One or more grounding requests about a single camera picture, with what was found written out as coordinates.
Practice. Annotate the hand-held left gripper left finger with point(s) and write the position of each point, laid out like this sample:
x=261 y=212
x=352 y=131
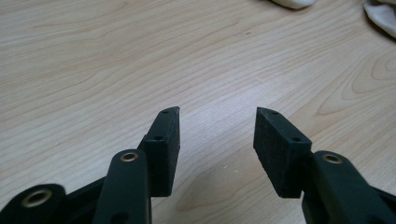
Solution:
x=162 y=155

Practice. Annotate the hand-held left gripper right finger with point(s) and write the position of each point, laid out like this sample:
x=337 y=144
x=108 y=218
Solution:
x=280 y=155

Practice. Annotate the white cloth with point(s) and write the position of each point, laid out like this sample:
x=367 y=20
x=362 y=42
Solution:
x=381 y=15
x=294 y=3

